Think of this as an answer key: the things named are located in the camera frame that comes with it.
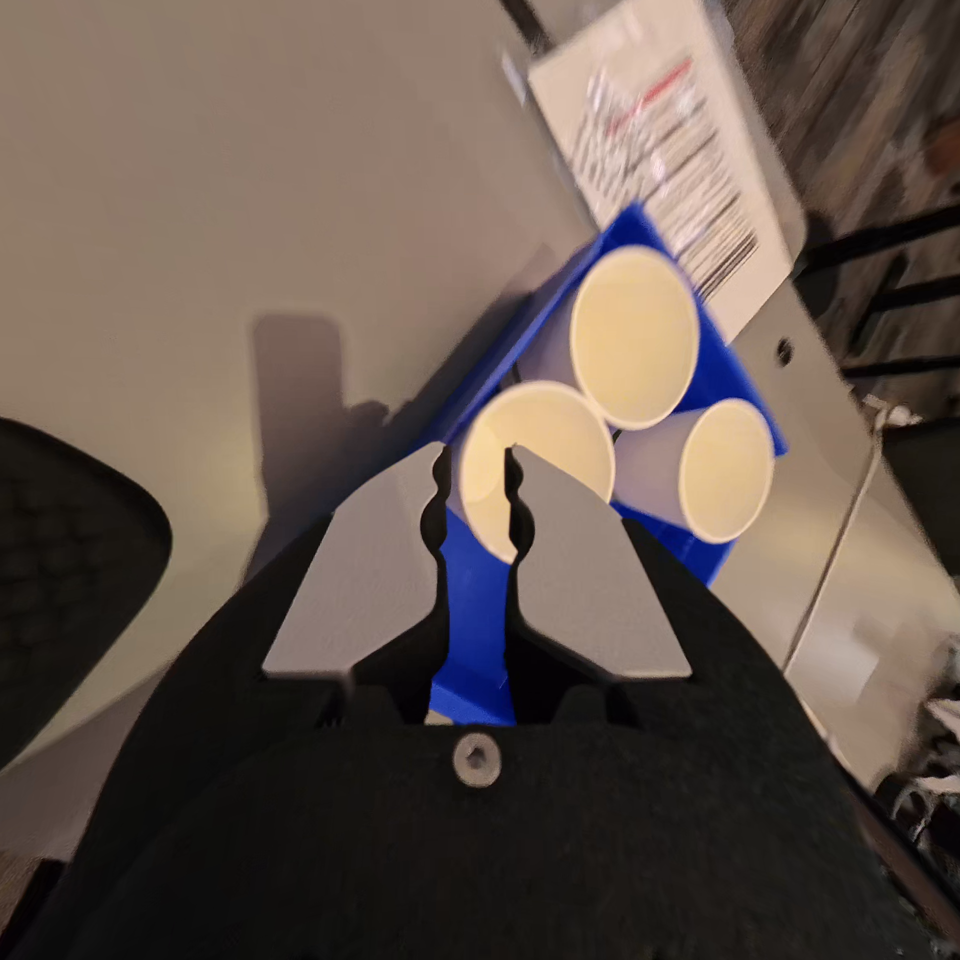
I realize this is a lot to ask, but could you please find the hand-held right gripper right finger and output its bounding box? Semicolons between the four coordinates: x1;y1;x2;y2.
504;444;693;682

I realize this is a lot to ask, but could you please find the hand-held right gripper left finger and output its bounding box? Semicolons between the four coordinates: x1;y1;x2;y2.
261;441;451;680

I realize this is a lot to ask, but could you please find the blue plastic bin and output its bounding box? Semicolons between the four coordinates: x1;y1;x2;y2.
416;201;789;727

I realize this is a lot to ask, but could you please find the black rounded mesh object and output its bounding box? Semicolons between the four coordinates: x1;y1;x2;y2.
0;416;175;770

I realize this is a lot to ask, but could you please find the laminated printed paper sheet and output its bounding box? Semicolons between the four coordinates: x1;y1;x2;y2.
501;0;810;348

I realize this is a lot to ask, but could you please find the black monitor floor stand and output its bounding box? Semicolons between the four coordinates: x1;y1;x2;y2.
795;202;960;384

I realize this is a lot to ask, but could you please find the white cable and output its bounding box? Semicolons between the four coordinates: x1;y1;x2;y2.
780;393;925;676

